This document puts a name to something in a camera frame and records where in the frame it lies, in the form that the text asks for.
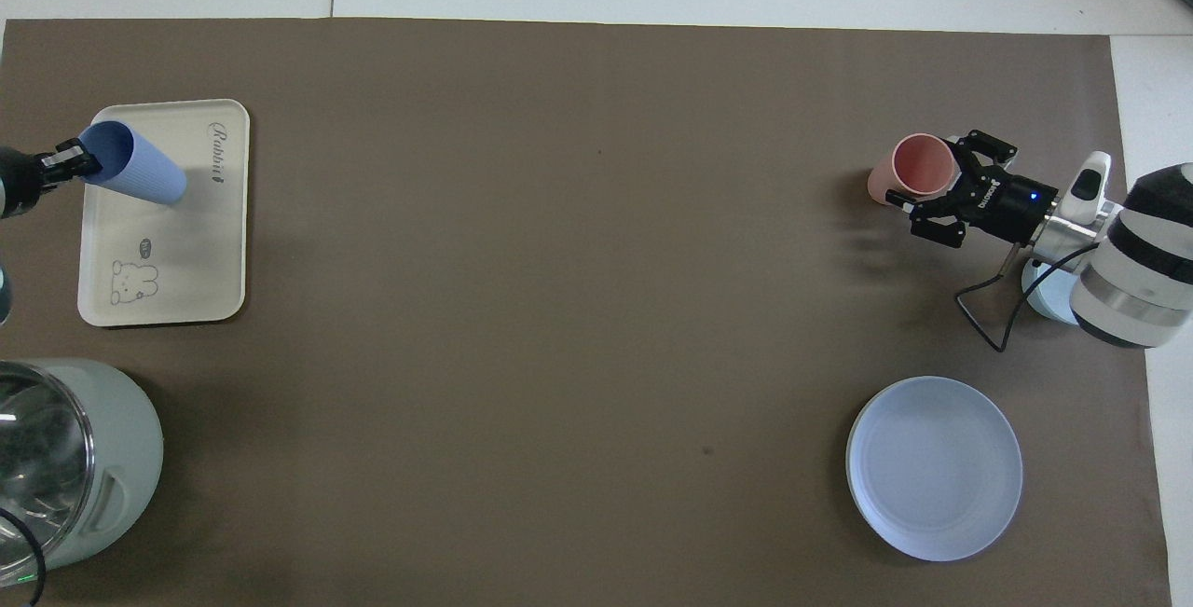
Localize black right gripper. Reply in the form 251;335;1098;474
884;129;1061;247

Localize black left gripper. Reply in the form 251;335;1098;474
0;137;103;219

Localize pink cup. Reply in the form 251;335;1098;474
868;133;958;208

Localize blue ribbed cup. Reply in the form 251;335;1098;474
77;120;188;207

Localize cream rabbit print tray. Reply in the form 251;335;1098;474
77;99;251;327

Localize light blue bowl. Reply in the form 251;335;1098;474
1020;256;1088;327

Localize light blue plate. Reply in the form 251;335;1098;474
845;376;1024;562

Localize pale green electric kettle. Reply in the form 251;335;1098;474
0;358;165;587

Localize brown table mat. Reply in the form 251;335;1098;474
0;18;1173;607

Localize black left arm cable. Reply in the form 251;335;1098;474
0;505;48;607

